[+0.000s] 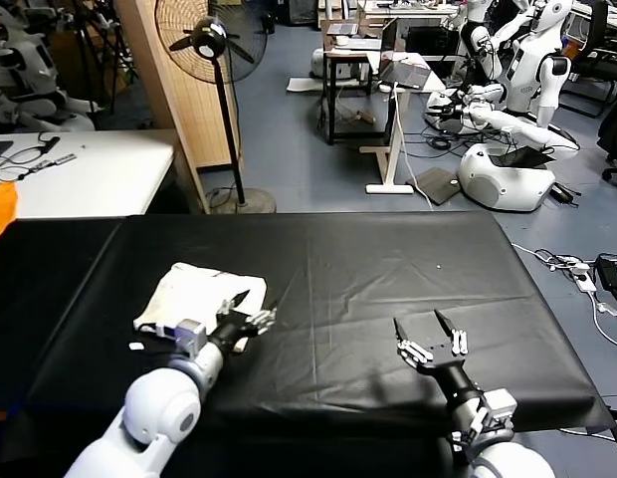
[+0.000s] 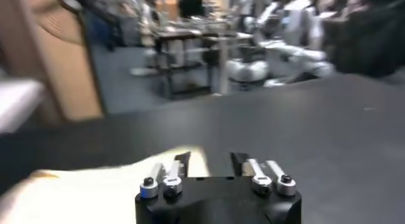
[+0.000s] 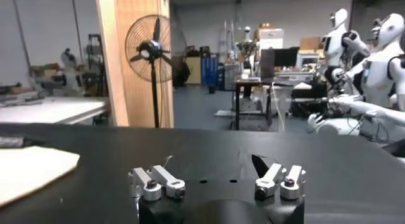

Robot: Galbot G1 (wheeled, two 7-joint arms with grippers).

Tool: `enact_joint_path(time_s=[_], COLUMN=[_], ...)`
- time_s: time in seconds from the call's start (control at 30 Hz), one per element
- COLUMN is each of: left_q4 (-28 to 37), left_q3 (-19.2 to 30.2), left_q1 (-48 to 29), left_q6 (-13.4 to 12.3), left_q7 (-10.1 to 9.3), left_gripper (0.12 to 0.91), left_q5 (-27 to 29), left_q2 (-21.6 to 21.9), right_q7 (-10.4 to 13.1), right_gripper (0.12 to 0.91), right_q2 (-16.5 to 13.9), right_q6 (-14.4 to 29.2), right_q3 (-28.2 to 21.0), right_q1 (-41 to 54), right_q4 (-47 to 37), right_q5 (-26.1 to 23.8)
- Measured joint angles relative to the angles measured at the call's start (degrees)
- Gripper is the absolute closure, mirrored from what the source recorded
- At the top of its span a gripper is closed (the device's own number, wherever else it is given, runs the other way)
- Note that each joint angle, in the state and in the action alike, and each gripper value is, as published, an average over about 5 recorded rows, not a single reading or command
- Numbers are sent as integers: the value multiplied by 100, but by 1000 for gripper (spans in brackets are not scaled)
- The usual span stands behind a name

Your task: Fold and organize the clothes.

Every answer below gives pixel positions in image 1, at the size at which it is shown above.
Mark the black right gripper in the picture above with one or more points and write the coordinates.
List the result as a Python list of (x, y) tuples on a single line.
[(442, 356)]

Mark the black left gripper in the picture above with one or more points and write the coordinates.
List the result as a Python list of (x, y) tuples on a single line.
[(228, 331)]

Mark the cream cotton shirt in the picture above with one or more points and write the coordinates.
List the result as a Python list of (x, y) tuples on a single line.
[(189, 294)]

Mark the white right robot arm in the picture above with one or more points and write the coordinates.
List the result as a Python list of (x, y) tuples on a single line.
[(458, 388)]

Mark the small white robot base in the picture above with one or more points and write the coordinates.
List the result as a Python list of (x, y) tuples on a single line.
[(319, 62)]

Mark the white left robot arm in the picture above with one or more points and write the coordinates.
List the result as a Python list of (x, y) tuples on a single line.
[(159, 413)]

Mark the outstretched white robot arm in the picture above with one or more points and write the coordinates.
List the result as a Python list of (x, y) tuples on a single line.
[(516, 128)]

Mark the large white robot base shell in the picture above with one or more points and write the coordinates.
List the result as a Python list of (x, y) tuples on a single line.
[(491, 183)]

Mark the black table cover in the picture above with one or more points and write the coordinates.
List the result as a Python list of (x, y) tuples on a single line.
[(338, 279)]

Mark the small white label tag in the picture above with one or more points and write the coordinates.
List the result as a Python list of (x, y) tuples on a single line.
[(136, 345)]

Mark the white power strip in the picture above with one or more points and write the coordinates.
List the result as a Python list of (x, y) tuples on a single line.
[(584, 281)]

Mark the black flat floor panel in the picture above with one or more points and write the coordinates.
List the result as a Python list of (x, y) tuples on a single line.
[(437, 184)]

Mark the black power adapter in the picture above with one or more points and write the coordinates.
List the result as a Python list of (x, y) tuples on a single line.
[(612, 271)]

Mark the white side table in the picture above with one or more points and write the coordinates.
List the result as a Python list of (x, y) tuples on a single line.
[(99, 174)]

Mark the white-legged standing desk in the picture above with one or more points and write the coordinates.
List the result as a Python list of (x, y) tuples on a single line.
[(394, 149)]

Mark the light wooden partition panel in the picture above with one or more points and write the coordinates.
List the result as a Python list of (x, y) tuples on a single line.
[(166, 109)]

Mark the small brown floor object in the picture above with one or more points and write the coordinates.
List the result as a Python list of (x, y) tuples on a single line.
[(366, 117)]

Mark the white flat floor board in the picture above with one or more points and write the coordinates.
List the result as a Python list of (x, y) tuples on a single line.
[(304, 84)]

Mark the silver usb hub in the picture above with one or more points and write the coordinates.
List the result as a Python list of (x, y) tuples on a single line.
[(64, 158)]

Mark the orange cloth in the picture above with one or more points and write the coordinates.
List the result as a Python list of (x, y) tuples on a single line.
[(0, 211)]

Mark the open dark laptop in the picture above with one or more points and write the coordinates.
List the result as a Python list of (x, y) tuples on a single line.
[(407, 73)]

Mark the black office chair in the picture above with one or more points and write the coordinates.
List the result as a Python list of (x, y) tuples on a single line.
[(614, 134), (599, 55)]

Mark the small white cup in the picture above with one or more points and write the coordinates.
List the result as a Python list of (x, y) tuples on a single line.
[(342, 41)]

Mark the white humanoid robot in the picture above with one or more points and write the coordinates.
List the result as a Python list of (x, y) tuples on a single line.
[(527, 65), (480, 37)]

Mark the silver closed laptop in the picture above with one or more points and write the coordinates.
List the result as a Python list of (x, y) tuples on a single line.
[(343, 28)]

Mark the black tripod stand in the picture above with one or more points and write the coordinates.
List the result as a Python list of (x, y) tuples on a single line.
[(105, 45)]

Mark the black computer monitor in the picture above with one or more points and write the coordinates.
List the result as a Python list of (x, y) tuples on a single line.
[(432, 44)]

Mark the white grey background robot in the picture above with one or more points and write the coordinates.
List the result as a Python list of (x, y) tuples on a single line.
[(34, 55)]

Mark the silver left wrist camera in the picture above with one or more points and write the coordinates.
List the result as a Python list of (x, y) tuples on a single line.
[(189, 332)]

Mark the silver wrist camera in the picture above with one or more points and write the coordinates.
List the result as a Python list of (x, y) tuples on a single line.
[(189, 332), (500, 403)]

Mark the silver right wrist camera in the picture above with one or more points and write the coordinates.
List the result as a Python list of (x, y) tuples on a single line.
[(500, 403)]

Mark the black metal frame desk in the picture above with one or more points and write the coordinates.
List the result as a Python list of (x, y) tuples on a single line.
[(332, 99)]

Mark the black pedestal fan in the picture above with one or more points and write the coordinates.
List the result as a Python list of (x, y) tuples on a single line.
[(210, 40)]

